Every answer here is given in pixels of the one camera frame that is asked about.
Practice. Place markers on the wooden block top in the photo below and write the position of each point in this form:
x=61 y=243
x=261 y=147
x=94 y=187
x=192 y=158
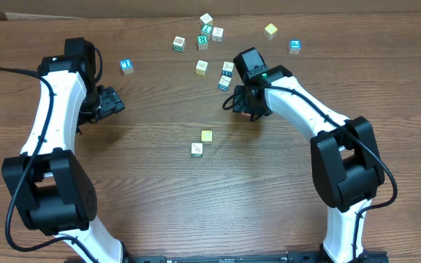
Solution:
x=206 y=19

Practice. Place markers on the yellow block top right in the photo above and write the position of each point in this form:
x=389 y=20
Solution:
x=270 y=31

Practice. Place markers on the wooden block green B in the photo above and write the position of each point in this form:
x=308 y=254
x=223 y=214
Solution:
x=179 y=43

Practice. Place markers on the green letter L block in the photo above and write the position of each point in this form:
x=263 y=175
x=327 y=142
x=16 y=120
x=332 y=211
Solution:
x=206 y=30

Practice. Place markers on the cardboard box edge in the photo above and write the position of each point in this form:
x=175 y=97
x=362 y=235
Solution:
x=20 y=16

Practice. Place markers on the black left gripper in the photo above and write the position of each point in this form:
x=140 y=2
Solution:
x=112 y=103

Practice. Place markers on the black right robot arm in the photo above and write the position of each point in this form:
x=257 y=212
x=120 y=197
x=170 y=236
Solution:
x=345 y=165

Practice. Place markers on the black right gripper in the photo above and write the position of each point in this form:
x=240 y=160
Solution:
x=242 y=104

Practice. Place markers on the blue block far left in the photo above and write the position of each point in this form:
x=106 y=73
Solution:
x=126 y=66

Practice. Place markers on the wooden block blue side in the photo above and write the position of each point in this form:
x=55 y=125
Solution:
x=224 y=83
x=227 y=69

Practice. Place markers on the wooden block green bottom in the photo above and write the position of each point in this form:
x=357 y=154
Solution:
x=196 y=149

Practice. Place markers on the wooden block letter X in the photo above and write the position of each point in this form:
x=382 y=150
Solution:
x=217 y=34

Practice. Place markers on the green letter R block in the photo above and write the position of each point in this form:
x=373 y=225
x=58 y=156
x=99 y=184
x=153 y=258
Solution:
x=202 y=42

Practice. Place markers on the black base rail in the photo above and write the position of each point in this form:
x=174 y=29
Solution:
x=232 y=258

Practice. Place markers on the blue letter P block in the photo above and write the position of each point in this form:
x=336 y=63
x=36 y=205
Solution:
x=294 y=46

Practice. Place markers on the wooden block yellow side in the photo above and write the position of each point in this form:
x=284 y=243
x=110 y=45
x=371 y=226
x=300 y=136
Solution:
x=201 y=67

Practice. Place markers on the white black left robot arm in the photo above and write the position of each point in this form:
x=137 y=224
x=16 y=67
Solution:
x=53 y=199

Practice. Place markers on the yellow wooden block centre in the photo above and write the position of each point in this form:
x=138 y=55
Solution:
x=206 y=136

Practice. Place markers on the wooden block blue side lower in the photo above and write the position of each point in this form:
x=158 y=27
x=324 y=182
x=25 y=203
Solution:
x=224 y=83

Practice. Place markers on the wooden block blue side upper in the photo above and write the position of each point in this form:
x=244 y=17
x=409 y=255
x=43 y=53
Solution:
x=227 y=69

